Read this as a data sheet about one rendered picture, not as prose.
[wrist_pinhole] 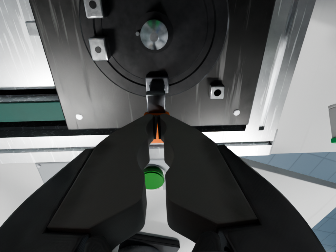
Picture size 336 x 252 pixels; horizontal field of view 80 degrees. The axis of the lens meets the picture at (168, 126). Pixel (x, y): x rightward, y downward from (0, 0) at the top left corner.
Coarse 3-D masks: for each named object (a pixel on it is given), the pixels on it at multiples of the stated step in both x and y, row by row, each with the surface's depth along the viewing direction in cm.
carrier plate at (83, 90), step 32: (32, 0) 19; (64, 0) 19; (256, 0) 20; (64, 32) 21; (256, 32) 21; (64, 64) 22; (224, 64) 23; (256, 64) 23; (64, 96) 24; (96, 96) 24; (128, 96) 24; (192, 96) 25; (224, 96) 25; (96, 128) 26
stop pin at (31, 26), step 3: (27, 21) 20; (30, 21) 20; (33, 21) 20; (27, 24) 20; (30, 24) 20; (33, 24) 20; (27, 27) 21; (30, 27) 21; (33, 27) 21; (36, 27) 21; (30, 30) 21; (33, 30) 21; (36, 30) 21; (30, 33) 21; (33, 33) 21; (36, 33) 21
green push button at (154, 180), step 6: (150, 168) 31; (156, 168) 31; (144, 174) 31; (150, 174) 31; (156, 174) 31; (162, 174) 31; (150, 180) 31; (156, 180) 31; (162, 180) 31; (150, 186) 32; (156, 186) 32
